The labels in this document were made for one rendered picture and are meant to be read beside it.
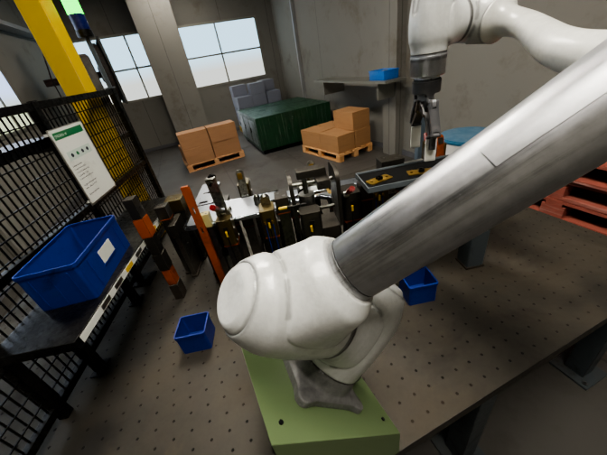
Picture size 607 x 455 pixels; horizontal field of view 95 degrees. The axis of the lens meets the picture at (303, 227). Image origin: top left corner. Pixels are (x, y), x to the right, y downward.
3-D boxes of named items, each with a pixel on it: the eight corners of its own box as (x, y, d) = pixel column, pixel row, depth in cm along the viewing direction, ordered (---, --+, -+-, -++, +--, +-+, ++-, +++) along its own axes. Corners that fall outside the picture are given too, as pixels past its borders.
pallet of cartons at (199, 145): (184, 162, 590) (171, 130, 554) (238, 149, 620) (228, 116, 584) (186, 173, 522) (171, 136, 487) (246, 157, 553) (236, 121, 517)
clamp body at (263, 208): (291, 271, 131) (274, 200, 111) (293, 287, 121) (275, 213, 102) (276, 273, 130) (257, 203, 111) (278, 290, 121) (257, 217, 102)
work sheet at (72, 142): (116, 185, 136) (80, 119, 120) (92, 206, 117) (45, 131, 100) (112, 186, 136) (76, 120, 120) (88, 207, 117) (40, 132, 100)
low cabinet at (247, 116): (333, 135, 586) (331, 101, 550) (262, 155, 545) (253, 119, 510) (302, 125, 727) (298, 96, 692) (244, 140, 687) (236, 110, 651)
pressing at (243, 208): (462, 154, 141) (462, 152, 140) (494, 169, 122) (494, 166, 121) (192, 208, 137) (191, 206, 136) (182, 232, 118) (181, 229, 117)
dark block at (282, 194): (303, 272, 128) (285, 189, 106) (305, 283, 122) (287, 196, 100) (293, 274, 128) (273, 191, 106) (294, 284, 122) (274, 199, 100)
